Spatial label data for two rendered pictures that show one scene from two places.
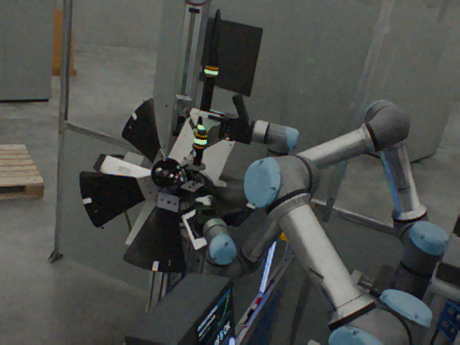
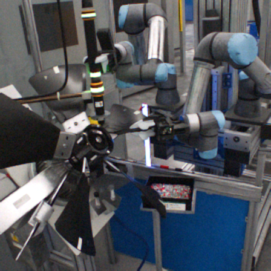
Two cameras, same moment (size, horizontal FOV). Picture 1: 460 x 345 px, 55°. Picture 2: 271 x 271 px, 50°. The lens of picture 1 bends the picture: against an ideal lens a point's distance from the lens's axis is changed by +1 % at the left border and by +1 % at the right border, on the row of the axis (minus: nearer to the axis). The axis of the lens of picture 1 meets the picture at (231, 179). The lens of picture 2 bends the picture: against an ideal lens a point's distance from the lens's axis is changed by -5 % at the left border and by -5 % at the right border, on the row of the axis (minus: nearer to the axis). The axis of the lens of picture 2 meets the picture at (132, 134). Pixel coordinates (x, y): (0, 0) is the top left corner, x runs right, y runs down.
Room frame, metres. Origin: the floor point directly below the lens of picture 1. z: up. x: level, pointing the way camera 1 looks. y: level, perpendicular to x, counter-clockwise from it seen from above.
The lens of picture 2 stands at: (1.24, 1.10, 1.64)
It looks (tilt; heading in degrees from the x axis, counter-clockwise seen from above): 24 degrees down; 280
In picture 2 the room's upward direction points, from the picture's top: 5 degrees counter-clockwise
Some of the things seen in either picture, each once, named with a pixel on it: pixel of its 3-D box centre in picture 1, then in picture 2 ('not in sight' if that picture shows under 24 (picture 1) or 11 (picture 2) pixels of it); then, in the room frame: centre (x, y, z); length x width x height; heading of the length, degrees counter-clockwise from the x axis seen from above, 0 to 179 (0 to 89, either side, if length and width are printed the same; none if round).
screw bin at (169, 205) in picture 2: not in sight; (169, 193); (1.30, 0.01, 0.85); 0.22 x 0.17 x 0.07; 174
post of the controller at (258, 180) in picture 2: not in sight; (260, 166); (0.91, -0.03, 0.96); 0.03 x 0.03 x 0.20; 70
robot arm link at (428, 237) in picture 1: (424, 245); (165, 74); (1.34, -0.67, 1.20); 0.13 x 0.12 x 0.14; 178
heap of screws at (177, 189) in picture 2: not in sight; (169, 195); (1.30, 0.01, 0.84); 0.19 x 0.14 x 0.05; 174
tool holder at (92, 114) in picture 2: (198, 154); (96, 104); (1.54, 0.14, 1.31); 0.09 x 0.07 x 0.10; 16
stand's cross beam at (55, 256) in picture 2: (171, 283); (66, 261); (1.78, 0.19, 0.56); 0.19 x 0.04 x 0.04; 160
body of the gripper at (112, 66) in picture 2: (236, 128); (107, 60); (1.51, 0.01, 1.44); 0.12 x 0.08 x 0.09; 81
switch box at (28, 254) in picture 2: not in sight; (25, 240); (1.92, 0.24, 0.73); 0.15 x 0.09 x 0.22; 160
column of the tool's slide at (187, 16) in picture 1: (170, 181); not in sight; (2.22, 0.33, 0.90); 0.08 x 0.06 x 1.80; 105
